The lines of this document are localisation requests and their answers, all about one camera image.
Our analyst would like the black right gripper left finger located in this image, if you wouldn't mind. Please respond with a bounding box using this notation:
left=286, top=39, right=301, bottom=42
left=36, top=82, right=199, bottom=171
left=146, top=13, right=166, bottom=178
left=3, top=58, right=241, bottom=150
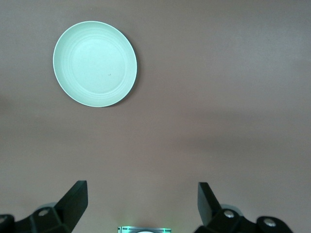
left=0, top=180, right=88, bottom=233

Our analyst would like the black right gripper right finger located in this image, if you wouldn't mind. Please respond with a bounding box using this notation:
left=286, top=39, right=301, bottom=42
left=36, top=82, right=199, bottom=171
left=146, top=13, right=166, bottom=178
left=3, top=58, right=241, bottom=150
left=194, top=182, right=292, bottom=233

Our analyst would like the pale green round plate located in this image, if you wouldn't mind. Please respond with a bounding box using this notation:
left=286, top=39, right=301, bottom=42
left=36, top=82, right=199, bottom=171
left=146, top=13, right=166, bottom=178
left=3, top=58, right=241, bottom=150
left=52, top=20, right=139, bottom=108

